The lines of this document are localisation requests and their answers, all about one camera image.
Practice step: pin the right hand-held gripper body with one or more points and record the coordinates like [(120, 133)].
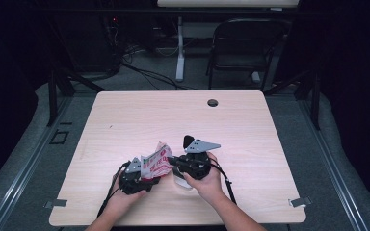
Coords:
[(196, 163)]

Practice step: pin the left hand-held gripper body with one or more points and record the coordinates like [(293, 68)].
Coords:
[(131, 184)]

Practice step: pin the clear plastic bag pink print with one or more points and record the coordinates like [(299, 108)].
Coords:
[(155, 163)]

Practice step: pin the person's left hand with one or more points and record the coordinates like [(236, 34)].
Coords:
[(125, 200)]

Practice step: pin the person's right hand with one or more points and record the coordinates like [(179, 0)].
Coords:
[(210, 186)]

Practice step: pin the grey tape piece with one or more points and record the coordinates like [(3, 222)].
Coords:
[(56, 203), (300, 201)]

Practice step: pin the black tape square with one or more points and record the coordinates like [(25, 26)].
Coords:
[(52, 136)]

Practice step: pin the black chair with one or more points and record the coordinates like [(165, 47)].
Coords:
[(237, 61)]

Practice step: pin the black metal stand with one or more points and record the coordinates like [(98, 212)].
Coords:
[(53, 96), (314, 96)]

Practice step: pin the dark equipment cabinet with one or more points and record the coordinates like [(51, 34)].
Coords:
[(86, 41)]

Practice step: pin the white desk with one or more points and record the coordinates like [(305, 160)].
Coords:
[(226, 3)]

